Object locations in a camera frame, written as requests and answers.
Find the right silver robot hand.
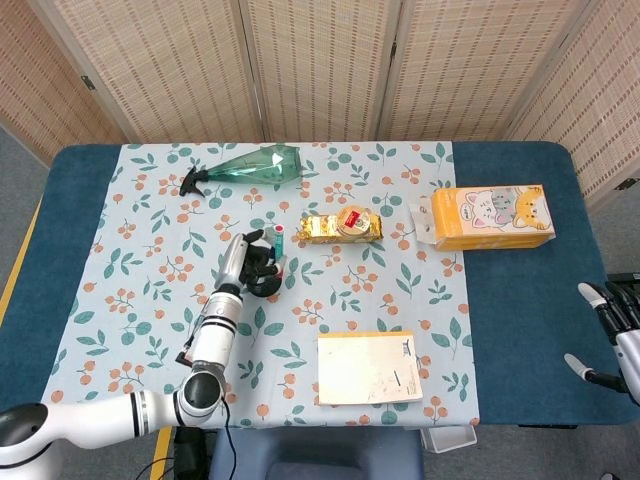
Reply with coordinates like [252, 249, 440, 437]
[563, 280, 640, 404]

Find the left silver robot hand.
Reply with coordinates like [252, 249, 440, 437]
[212, 225, 289, 297]

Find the red capped whiteboard marker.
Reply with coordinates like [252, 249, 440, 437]
[269, 224, 288, 275]

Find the black mesh pen holder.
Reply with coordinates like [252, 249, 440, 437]
[245, 243, 284, 298]

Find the gold cracker packet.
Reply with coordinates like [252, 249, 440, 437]
[298, 211, 385, 246]

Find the green spray bottle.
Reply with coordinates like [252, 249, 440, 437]
[178, 143, 305, 199]

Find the floral leaf tablecloth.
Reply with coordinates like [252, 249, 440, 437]
[34, 141, 482, 429]

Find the round snack cup red label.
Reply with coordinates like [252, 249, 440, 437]
[335, 205, 374, 236]

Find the cream cover notebook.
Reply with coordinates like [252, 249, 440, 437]
[316, 330, 424, 406]

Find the white plastic box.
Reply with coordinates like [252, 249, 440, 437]
[421, 425, 479, 455]

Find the black equipment base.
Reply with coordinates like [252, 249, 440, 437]
[172, 427, 211, 480]

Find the yellow cat tissue pack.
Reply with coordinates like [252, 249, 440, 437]
[409, 183, 557, 252]

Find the dark blue chair seat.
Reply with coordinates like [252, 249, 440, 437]
[207, 427, 426, 480]

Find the woven bamboo folding screen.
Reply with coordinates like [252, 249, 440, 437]
[0, 0, 640, 207]

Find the black cable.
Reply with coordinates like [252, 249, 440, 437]
[133, 455, 176, 480]

